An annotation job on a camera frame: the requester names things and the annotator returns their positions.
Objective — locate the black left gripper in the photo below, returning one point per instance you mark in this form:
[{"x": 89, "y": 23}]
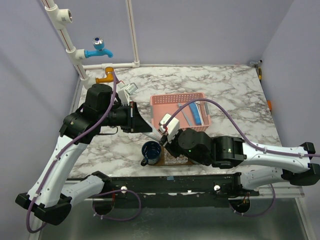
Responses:
[{"x": 135, "y": 122}]

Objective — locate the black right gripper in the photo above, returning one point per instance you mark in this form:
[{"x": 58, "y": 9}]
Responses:
[{"x": 170, "y": 145}]

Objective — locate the pink perforated plastic basket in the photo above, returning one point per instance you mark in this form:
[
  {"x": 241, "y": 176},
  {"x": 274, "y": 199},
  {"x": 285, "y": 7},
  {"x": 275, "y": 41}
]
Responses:
[{"x": 169, "y": 103}]

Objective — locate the dark blue mug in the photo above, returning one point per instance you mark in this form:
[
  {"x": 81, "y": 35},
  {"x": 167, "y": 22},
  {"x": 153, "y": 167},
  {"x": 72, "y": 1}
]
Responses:
[{"x": 151, "y": 152}]

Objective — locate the brown oval wooden tray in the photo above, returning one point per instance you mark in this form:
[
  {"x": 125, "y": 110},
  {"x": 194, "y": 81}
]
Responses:
[{"x": 161, "y": 160}]

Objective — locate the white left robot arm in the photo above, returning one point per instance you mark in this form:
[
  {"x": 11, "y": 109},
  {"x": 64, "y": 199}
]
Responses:
[{"x": 48, "y": 199}]

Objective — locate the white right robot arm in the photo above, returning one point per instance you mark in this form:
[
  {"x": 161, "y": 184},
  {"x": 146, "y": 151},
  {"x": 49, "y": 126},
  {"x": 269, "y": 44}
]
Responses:
[{"x": 278, "y": 164}]

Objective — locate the grey toothbrush beside basket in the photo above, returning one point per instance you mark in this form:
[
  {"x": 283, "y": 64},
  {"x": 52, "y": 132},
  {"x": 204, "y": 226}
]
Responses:
[{"x": 207, "y": 109}]

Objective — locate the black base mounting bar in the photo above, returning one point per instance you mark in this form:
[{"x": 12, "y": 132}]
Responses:
[{"x": 182, "y": 191}]

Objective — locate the orange plastic faucet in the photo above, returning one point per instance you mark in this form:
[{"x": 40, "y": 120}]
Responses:
[{"x": 108, "y": 78}]

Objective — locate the blue plastic faucet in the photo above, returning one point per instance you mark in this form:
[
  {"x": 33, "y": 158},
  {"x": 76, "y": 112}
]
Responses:
[{"x": 100, "y": 50}]

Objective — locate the yellow black tool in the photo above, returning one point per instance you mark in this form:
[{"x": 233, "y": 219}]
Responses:
[{"x": 259, "y": 70}]

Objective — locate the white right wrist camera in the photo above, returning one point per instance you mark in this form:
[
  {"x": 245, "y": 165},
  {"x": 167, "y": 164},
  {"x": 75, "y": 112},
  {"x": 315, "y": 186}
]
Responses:
[{"x": 171, "y": 128}]

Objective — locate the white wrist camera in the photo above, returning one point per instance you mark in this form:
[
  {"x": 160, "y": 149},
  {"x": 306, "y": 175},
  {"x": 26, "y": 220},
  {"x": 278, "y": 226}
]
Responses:
[
  {"x": 171, "y": 128},
  {"x": 125, "y": 91}
]

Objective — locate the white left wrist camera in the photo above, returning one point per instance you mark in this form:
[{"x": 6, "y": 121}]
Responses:
[{"x": 125, "y": 91}]

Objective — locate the orange clip on wall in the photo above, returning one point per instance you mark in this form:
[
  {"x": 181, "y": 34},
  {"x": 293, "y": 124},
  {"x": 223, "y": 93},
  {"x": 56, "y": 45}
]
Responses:
[{"x": 269, "y": 105}]

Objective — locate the white pvc pipe frame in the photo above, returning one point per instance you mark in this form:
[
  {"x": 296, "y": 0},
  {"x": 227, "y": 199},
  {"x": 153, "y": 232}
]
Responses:
[{"x": 78, "y": 22}]

